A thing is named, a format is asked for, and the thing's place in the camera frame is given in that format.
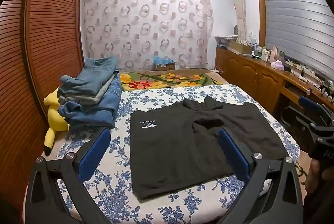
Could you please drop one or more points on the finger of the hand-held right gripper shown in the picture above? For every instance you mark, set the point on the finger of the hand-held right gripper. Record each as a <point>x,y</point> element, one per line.
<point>309,103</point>
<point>294,115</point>

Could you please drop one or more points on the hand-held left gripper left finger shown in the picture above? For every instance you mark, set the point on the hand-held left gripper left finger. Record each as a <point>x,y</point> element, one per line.
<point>94,153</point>

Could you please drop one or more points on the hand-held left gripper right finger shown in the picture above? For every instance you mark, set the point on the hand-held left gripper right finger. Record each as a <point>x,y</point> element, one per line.
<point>232,152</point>

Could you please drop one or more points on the black pants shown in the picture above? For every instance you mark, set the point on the black pants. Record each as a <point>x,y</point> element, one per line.
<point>180,145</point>

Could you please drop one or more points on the person's right forearm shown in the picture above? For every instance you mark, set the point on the person's right forearm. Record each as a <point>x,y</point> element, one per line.
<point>321,204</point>

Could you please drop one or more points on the grey folded pants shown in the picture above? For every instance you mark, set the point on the grey folded pants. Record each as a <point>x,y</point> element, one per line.
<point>83,98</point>

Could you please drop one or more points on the person's right hand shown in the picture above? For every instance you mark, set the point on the person's right hand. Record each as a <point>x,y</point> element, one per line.
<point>314,175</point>

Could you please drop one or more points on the black desk devices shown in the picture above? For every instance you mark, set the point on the black desk devices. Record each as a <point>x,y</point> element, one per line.
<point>326,88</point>

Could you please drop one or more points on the white power strip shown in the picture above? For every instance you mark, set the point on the white power strip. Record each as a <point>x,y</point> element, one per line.
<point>308,76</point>

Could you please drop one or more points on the blue denim folded jeans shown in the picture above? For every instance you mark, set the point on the blue denim folded jeans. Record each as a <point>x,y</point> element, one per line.
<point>91,114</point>

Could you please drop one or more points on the small black box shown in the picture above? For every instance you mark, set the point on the small black box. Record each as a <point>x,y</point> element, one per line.
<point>287,68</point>

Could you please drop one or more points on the blue floral bedsheet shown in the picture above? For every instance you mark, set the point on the blue floral bedsheet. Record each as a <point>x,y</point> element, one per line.
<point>112,195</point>

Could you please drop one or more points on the pink tissue box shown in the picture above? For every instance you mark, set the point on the pink tissue box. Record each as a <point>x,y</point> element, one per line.
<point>277,65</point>

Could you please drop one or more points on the yellow plush toy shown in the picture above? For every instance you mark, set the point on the yellow plush toy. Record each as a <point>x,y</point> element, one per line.
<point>56,119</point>

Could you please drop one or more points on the wooden sideboard cabinet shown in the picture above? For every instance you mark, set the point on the wooden sideboard cabinet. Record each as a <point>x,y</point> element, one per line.
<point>255,78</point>

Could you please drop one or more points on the green bottle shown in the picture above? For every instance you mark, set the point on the green bottle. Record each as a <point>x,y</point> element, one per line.
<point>281,55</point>

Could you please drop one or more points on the pink bottle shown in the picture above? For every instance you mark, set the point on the pink bottle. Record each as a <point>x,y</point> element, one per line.
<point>274,53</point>

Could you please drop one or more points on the group of toiletry bottles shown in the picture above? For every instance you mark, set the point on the group of toiletry bottles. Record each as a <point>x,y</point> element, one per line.
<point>262,53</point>

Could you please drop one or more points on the teal folded jeans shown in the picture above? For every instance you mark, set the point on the teal folded jeans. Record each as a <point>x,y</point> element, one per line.
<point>88,75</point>

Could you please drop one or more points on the open cardboard box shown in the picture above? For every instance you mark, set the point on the open cardboard box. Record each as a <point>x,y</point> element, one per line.
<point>241,47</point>

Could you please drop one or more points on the grey roller blind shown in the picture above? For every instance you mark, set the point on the grey roller blind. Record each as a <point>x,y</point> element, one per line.
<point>297,15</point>

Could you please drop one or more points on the flowered plush blanket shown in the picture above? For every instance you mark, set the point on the flowered plush blanket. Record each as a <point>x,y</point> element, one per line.
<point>161,80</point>

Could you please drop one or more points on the stack of papers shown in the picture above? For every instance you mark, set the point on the stack of papers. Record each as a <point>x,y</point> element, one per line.
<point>225,40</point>

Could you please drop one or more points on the small grey fan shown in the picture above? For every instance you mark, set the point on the small grey fan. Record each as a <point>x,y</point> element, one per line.
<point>236,31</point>

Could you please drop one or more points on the cardboard box with label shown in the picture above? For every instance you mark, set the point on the cardboard box with label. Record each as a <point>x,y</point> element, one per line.
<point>165,66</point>

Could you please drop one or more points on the blue plastic bag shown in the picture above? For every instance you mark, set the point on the blue plastic bag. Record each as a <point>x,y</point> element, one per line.
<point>161,59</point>

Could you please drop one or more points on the beige tied window curtain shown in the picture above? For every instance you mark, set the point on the beige tied window curtain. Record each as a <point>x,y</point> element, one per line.
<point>238,5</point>

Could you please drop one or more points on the brown louvred wardrobe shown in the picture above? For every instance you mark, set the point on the brown louvred wardrobe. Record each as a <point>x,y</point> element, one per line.
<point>44,39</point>

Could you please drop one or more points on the sheer circle-pattern curtain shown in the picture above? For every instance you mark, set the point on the sheer circle-pattern curtain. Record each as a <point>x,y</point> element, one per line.
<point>148,28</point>

